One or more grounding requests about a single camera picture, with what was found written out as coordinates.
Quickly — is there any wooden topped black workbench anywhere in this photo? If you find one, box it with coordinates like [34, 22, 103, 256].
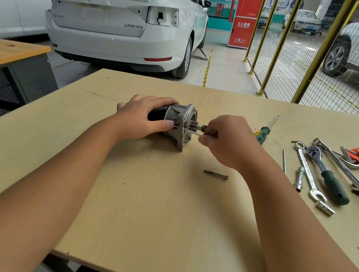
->
[0, 37, 65, 137]

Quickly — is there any green handled screwdriver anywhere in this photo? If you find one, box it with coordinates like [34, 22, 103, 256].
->
[253, 113, 279, 147]

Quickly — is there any long thin steel bolt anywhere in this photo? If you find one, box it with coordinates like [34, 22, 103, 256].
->
[184, 127, 206, 137]

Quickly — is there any grey starter motor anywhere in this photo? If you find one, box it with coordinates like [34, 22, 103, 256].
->
[143, 98, 211, 155]

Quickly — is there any person's left hand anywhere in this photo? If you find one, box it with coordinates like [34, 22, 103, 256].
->
[112, 91, 180, 147]

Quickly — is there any person's right forearm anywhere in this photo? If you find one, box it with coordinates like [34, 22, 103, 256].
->
[224, 150, 359, 272]

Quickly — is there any thin steel rod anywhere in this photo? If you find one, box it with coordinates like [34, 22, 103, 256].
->
[279, 149, 290, 175]

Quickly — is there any green handled ratchet wrench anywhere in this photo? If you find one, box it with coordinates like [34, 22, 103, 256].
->
[299, 144, 357, 207]

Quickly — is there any yellow framed mesh fence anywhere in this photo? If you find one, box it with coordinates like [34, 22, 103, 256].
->
[237, 0, 359, 117]

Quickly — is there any person's right hand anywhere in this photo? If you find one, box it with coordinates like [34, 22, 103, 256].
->
[194, 111, 271, 175]

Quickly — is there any small white background car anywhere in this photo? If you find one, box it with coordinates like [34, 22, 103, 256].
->
[281, 7, 325, 37]

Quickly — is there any white sedan car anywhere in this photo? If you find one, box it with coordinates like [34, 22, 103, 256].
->
[39, 0, 213, 82]

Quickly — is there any large chrome wrench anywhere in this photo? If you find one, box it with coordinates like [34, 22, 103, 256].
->
[303, 137, 359, 213]

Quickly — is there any dark steel bolt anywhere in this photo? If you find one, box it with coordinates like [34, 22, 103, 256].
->
[203, 170, 230, 181]

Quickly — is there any chrome combination wrench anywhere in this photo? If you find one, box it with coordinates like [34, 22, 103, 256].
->
[287, 141, 335, 205]

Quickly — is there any red fire equipment cabinet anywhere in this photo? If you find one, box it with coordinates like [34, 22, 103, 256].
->
[227, 0, 266, 51]

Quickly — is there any small chrome socket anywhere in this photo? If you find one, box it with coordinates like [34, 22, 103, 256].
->
[293, 166, 306, 193]

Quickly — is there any person's left forearm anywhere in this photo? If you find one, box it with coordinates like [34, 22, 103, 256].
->
[0, 97, 126, 272]

